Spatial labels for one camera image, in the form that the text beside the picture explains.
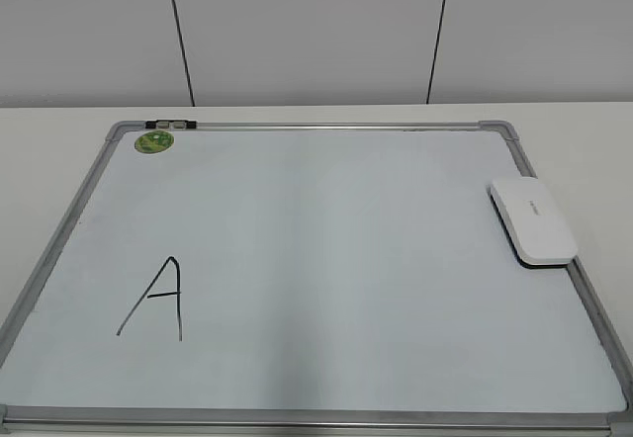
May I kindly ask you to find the white rectangular board eraser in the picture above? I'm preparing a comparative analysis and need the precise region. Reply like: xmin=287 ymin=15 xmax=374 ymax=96
xmin=489 ymin=176 xmax=579 ymax=267

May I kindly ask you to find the round green sticker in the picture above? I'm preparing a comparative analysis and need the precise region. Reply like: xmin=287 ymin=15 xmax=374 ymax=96
xmin=135 ymin=131 xmax=174 ymax=154

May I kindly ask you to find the black and grey hanger clip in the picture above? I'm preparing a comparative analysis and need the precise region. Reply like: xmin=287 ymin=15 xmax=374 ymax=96
xmin=144 ymin=120 xmax=198 ymax=131

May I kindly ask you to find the white board with aluminium frame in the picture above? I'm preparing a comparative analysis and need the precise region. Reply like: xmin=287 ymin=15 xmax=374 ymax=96
xmin=1 ymin=121 xmax=632 ymax=436

